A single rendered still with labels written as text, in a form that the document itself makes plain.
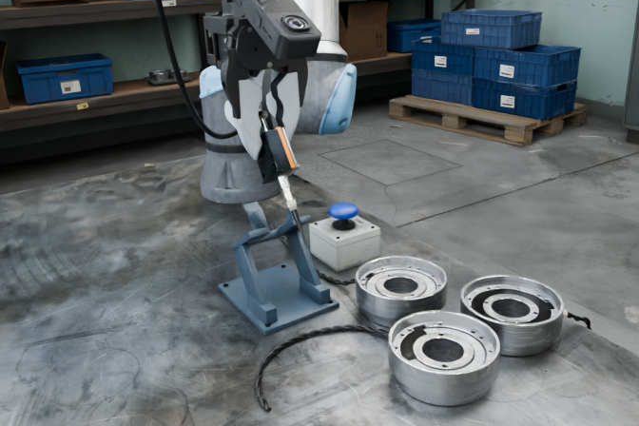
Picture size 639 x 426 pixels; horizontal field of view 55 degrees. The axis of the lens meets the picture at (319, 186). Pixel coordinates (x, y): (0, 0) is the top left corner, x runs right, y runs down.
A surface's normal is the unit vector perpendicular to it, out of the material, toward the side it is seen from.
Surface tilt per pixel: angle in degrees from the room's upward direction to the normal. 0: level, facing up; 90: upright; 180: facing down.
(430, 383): 90
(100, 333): 0
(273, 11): 29
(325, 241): 90
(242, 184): 73
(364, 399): 0
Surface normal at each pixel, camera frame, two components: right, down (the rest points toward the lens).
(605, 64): -0.85, 0.21
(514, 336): -0.20, 0.35
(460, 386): 0.12, 0.34
